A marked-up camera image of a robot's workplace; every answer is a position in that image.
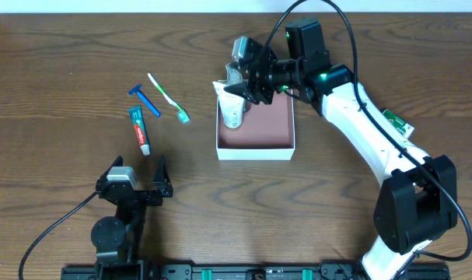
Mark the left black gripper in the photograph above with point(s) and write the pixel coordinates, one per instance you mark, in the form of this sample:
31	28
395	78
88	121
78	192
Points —
141	194

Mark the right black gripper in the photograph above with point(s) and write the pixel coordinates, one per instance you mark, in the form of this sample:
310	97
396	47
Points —
260	83

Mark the clear pump soap bottle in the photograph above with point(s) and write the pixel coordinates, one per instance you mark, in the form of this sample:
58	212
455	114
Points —
234	77

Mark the white lotion tube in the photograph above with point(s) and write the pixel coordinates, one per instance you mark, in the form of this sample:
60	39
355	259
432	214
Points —
231	106

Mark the Colgate toothpaste tube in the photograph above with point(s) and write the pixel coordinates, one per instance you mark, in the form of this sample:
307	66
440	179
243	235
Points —
140	130

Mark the blue disposable razor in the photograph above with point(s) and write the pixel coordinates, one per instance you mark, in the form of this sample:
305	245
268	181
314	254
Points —
137	90

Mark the green soap bar box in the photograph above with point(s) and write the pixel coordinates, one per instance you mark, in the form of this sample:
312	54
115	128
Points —
400	125

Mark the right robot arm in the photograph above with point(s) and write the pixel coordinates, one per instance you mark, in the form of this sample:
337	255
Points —
415	205

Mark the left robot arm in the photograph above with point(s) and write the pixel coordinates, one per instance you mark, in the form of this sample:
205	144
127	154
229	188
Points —
117	238

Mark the white cardboard box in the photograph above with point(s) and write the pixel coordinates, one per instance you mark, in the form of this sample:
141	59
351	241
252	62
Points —
266	133

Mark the green white toothbrush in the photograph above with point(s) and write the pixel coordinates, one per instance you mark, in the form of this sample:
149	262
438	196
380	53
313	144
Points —
181	113

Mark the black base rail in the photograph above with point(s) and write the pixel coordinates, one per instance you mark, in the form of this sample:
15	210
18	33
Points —
220	272

